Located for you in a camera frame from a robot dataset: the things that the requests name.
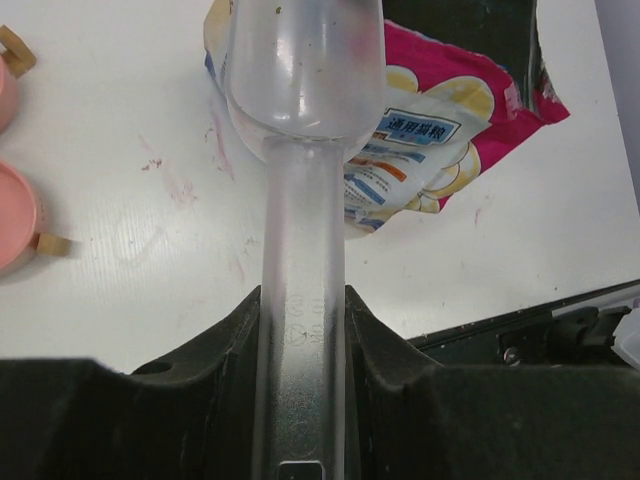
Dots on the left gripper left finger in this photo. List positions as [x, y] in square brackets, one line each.
[185, 415]

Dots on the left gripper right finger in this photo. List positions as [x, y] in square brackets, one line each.
[410, 417]

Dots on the pet food bag pink white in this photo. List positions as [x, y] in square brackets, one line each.
[465, 85]

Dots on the clear plastic scoop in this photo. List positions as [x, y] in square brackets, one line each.
[305, 87]

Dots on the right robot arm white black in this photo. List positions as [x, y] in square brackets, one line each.
[626, 333]

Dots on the pink cat-shaped pet bowl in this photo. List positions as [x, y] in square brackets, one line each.
[24, 216]

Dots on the black mounting base rail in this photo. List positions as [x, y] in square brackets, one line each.
[574, 331]

